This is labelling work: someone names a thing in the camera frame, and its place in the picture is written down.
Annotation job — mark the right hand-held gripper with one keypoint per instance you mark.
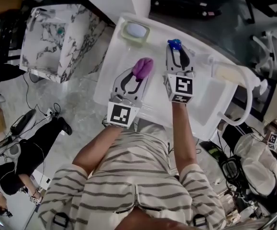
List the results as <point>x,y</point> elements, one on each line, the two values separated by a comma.
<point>183,85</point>

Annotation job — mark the white soap bar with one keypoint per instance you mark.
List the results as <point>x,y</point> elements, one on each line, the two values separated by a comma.
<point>136,30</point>

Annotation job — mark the person's right forearm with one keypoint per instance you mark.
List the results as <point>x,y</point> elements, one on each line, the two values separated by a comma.
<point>183,133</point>

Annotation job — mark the person's striped shirt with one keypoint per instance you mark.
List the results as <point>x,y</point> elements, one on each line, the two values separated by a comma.
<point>133,176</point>

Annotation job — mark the white washbasin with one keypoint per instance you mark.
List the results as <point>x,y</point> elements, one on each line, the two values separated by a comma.
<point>119,80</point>

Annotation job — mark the small green object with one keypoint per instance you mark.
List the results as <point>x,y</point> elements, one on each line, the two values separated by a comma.
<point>60,31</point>

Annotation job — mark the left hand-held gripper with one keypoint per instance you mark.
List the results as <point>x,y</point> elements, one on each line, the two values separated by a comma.
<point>122,115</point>

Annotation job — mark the blue-topped soap dispenser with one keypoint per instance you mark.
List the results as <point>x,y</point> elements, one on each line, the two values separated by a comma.
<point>174,44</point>

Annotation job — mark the person's left forearm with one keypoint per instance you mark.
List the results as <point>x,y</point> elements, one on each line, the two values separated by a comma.
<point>97,150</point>

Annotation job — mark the pale green soap dish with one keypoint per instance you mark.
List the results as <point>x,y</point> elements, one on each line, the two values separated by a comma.
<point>124,36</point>

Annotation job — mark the grey and black floor device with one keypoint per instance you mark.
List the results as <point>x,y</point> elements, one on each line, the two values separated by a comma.
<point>23,121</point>

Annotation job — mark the marble-pattern cabinet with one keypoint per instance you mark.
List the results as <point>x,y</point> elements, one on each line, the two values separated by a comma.
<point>47,44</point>

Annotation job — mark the purple cloth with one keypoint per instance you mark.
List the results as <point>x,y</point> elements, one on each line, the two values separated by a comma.
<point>143,67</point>

